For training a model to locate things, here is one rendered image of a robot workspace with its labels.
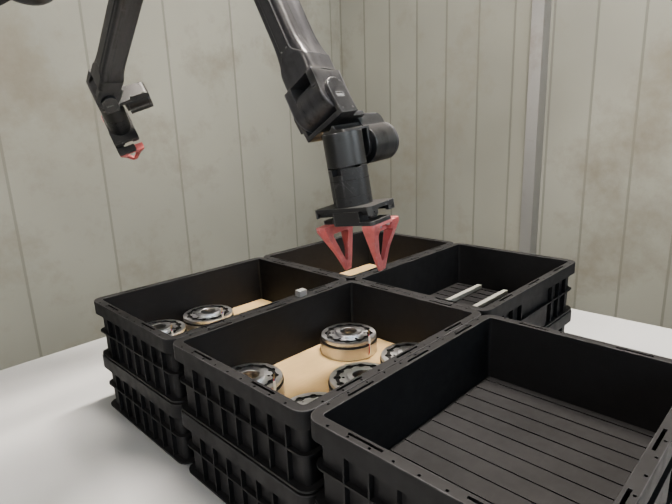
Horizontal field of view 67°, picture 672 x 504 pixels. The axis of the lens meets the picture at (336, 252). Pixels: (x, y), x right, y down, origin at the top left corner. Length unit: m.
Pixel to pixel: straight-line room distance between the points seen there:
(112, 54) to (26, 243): 1.43
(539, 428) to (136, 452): 0.65
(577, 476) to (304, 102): 0.58
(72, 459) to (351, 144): 0.70
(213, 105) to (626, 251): 2.25
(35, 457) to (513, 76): 2.64
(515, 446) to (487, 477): 0.08
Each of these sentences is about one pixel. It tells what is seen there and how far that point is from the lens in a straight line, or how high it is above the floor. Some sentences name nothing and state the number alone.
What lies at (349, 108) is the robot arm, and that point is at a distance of 0.73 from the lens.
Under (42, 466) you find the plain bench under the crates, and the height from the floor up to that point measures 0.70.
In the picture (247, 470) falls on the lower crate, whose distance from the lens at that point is 0.73.
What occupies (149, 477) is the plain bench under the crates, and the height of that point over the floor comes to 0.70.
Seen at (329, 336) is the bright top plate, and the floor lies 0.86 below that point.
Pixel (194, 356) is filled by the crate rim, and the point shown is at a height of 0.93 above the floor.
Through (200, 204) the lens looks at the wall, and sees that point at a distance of 2.91.
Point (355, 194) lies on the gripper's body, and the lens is 0.72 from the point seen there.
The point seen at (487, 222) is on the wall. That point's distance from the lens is 3.08.
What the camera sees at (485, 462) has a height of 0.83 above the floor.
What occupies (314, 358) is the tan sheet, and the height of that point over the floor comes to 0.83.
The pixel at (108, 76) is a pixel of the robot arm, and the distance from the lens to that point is 1.34.
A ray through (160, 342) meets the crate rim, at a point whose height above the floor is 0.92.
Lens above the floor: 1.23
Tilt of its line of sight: 14 degrees down
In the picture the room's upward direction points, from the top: 2 degrees counter-clockwise
